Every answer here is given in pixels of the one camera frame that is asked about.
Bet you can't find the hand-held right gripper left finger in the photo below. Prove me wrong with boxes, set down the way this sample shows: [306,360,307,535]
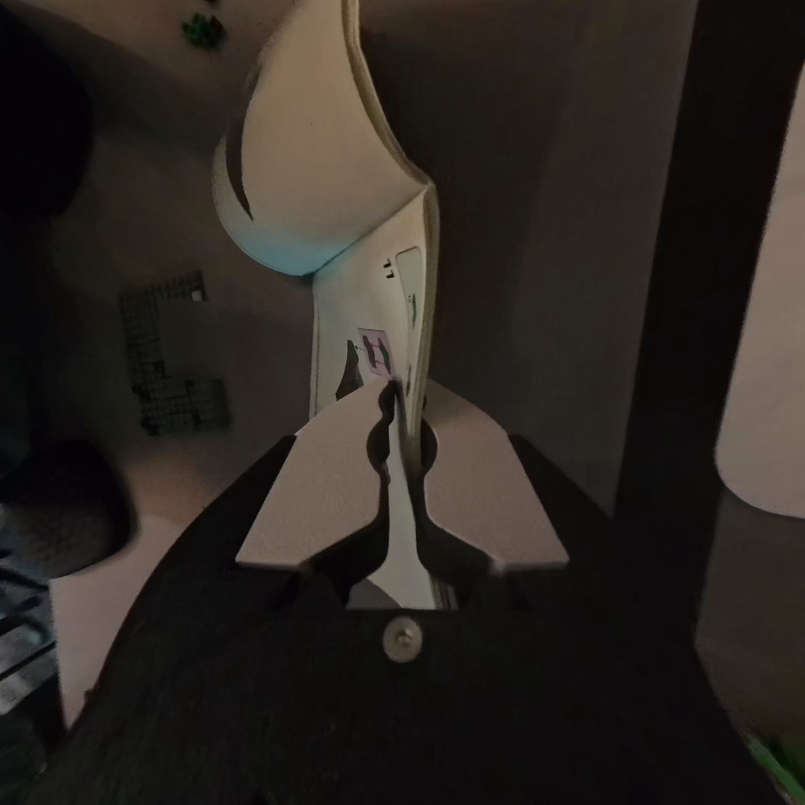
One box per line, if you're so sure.
[235,377,403,610]

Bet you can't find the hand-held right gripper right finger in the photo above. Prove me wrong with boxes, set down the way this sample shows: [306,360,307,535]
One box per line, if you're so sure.
[408,377,571,610]

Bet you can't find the white instruction booklet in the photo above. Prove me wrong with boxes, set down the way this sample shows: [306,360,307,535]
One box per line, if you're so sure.
[211,0,459,610]

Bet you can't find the grey building brick baseplate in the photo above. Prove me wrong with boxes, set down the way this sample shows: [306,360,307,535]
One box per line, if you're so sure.
[119,270,230,436]

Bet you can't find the black textured round object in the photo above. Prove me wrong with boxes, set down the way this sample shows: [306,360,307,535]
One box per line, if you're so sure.
[0,440,133,579]

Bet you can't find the white plastic tray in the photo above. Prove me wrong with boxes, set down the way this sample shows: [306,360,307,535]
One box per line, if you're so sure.
[714,82,805,519]

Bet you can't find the green printed box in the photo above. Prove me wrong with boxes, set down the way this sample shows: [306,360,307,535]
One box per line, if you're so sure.
[742,730,805,805]

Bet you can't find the dark rounded object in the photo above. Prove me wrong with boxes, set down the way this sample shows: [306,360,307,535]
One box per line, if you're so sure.
[0,6,95,221]

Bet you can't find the green building brick piece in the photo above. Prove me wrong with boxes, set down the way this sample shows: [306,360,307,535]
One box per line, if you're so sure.
[181,11,226,50]

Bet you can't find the black desk frame post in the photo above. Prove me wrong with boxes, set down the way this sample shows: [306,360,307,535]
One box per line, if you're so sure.
[614,0,805,567]

